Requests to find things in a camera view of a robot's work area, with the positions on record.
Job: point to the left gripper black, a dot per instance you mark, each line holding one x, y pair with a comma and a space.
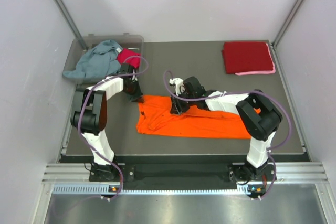
137, 97

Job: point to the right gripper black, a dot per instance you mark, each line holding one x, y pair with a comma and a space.
177, 108

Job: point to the orange t shirt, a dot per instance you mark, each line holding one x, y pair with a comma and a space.
155, 118

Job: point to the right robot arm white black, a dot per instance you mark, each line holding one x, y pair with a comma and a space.
260, 118

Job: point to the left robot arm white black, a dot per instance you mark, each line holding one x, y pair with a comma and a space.
89, 116

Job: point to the magenta t shirt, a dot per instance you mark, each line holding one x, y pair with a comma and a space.
129, 56

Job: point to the grey blue t shirt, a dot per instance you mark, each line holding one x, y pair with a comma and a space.
97, 63

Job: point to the clear grey plastic bin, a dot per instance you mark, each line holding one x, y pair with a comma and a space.
132, 42

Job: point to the folded dark red t shirt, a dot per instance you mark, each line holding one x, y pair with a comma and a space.
244, 56

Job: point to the folded pink t shirt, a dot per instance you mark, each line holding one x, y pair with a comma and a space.
262, 71

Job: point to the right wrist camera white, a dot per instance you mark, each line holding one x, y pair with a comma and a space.
177, 83

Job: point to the grey slotted cable duct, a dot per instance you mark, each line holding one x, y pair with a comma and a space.
109, 190

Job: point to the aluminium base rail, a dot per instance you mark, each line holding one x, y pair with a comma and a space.
188, 176

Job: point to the left corner aluminium post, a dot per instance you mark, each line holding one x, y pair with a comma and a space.
71, 23

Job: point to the corner aluminium post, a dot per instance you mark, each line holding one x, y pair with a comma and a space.
71, 23
288, 20

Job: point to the right corner aluminium post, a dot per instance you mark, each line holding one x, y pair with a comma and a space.
288, 20

